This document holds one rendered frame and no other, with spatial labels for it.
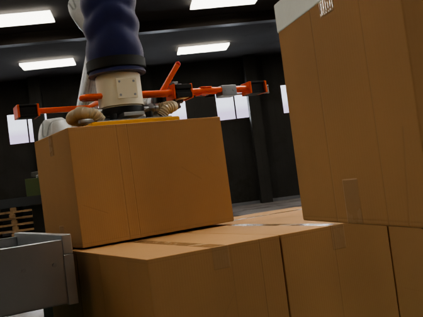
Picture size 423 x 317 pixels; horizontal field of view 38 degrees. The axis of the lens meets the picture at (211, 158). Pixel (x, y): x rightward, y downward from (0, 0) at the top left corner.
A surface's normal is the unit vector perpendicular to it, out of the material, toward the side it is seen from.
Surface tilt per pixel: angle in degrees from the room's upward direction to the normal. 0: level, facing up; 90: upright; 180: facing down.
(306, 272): 90
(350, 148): 90
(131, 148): 90
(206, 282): 90
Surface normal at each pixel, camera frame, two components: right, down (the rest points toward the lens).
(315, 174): -0.96, 0.11
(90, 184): 0.52, -0.10
